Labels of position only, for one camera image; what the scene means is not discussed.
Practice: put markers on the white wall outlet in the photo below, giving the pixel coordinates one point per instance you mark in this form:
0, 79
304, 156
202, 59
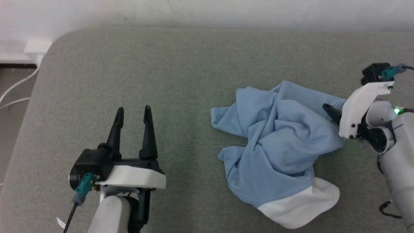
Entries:
37, 48

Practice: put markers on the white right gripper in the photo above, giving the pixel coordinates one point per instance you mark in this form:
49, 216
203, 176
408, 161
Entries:
354, 110

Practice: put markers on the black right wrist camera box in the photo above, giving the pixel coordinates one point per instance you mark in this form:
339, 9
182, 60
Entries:
372, 73

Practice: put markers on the teal camera connector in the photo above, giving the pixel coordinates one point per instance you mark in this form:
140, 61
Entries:
83, 187
389, 72

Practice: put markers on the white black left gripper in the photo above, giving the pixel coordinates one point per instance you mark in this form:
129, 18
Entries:
136, 176

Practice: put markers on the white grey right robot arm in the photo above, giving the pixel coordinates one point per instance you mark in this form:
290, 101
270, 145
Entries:
399, 155

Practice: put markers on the dark baseboard strip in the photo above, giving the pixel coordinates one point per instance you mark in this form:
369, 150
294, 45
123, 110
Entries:
16, 65

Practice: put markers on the teal right camera connector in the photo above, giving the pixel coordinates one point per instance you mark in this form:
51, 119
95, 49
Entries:
389, 72

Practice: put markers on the teal left camera connector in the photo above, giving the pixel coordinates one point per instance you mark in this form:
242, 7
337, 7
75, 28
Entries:
83, 187

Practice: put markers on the light blue white garment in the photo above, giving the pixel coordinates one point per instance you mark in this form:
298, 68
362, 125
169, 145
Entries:
275, 145

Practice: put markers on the grey-green fabric sofa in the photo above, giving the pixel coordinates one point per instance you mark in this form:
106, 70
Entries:
194, 81

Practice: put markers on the thin loose thread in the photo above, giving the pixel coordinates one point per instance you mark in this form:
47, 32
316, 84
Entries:
229, 145

